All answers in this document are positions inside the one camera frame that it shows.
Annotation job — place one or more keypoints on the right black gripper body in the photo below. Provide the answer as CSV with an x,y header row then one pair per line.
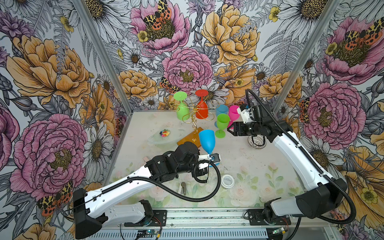
x,y
248,129

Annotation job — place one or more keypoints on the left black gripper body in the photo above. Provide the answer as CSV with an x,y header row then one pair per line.
x,y
193,167

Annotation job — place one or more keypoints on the magenta wine glass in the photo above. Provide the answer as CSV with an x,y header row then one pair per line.
x,y
233,114

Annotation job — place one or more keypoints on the cyan wine glass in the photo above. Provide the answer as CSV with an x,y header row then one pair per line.
x,y
208,140

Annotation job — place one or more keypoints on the green wine glass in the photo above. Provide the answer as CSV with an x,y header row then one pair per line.
x,y
183,111
222,124

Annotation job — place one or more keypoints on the light blue wine glass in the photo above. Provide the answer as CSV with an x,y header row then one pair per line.
x,y
222,109

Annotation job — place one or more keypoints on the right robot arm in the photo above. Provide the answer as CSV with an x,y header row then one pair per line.
x,y
323,193

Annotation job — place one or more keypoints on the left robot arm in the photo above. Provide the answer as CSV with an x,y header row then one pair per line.
x,y
96,209

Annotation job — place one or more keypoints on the orange wooden rack base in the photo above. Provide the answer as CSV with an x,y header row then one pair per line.
x,y
192,137

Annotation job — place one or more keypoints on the red wine glass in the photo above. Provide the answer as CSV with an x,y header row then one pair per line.
x,y
202,108

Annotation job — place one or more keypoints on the white mesh sink strainer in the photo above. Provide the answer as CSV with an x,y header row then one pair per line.
x,y
257,142

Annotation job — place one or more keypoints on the clear dish with candies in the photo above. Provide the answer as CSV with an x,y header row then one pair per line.
x,y
166,136

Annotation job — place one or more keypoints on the small grey key fob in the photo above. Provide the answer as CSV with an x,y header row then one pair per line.
x,y
183,189

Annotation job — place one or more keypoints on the white round jar lid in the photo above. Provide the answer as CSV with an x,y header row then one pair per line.
x,y
227,181

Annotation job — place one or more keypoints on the gold wire glass rack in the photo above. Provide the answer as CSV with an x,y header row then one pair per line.
x,y
193,119

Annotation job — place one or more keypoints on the aluminium front rail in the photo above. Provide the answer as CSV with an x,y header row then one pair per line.
x,y
218,224

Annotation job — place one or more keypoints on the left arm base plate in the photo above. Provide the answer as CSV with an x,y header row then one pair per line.
x,y
159,219

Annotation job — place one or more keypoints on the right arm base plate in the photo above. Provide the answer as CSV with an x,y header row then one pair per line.
x,y
256,217

